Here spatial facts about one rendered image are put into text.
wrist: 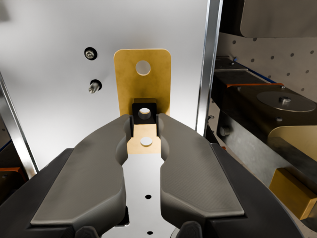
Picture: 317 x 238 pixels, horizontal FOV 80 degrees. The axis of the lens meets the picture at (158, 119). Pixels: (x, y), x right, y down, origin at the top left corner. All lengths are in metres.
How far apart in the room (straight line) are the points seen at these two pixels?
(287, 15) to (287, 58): 0.37
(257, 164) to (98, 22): 0.19
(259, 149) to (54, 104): 0.20
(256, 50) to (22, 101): 0.50
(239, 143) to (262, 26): 0.12
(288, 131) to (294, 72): 0.43
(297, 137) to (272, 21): 0.12
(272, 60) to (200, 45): 0.41
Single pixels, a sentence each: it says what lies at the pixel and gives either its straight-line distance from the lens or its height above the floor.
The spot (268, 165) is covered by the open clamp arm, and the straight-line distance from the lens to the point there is 0.19.
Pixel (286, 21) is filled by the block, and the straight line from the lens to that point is 0.25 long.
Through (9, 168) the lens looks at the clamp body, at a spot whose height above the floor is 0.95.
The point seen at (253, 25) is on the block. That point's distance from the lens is 0.23.
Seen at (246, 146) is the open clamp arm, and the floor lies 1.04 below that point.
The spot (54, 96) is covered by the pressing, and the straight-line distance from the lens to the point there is 0.22.
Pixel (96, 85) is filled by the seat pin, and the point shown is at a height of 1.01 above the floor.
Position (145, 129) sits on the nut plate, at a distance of 0.15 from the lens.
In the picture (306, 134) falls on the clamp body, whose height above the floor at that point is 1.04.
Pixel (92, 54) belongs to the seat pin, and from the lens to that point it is 0.19.
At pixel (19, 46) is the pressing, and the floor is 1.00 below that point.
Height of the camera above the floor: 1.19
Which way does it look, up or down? 62 degrees down
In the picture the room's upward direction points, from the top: 174 degrees clockwise
